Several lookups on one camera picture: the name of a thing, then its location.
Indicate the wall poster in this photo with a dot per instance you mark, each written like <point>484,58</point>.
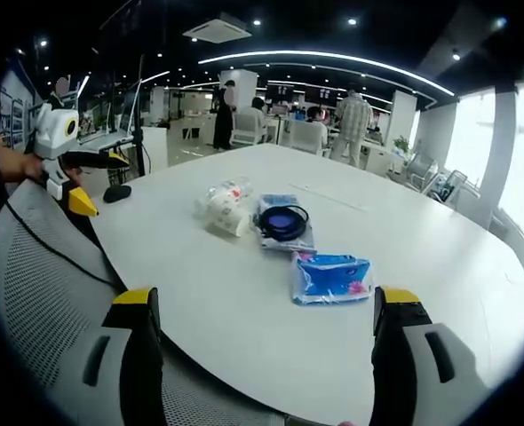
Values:
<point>13,120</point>

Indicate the laptop on stand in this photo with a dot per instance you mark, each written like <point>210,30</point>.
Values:
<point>104,133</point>

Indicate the white office chair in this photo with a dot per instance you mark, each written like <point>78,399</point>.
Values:
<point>246,128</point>
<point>306,137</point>

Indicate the person's left hand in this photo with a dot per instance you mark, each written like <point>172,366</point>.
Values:
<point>20,166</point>

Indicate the blue tissue packet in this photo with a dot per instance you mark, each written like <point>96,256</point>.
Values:
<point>331,279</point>

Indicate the grey mesh chair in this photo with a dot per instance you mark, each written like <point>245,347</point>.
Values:
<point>31,284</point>

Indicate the black stand pole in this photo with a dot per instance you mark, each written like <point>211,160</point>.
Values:
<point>140,133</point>

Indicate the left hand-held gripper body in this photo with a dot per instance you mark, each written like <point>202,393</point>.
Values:
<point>51,128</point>

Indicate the green potted plant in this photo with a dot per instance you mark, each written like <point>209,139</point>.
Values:
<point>402,144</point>

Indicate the white table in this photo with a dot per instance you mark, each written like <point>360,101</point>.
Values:
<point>253,319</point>

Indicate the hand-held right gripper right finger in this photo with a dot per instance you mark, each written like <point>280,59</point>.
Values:
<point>404,377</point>

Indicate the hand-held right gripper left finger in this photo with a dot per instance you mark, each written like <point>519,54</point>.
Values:
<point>129,373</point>

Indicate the grey office chair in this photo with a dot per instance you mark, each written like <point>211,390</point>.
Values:
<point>455,186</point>
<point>422,171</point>

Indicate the bagged paper cups stack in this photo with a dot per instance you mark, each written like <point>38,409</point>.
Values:
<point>224,206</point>

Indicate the ceiling air conditioner unit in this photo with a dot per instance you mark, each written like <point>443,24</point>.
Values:
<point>217,29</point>

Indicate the dark wall screen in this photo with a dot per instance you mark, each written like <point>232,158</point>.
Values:
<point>319,93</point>
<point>280,92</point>

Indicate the black computer mouse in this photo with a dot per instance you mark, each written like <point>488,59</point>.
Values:
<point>116,194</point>

